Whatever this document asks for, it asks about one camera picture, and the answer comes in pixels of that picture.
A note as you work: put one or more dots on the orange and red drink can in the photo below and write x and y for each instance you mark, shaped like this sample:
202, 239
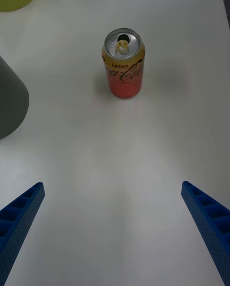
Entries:
123, 80

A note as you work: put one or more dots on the grey plastic waste bin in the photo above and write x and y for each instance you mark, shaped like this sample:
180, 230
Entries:
10, 104

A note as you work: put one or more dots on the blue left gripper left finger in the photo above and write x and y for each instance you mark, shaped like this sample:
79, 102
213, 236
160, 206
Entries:
16, 221

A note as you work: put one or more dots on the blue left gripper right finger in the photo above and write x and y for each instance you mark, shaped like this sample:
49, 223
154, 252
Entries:
210, 221

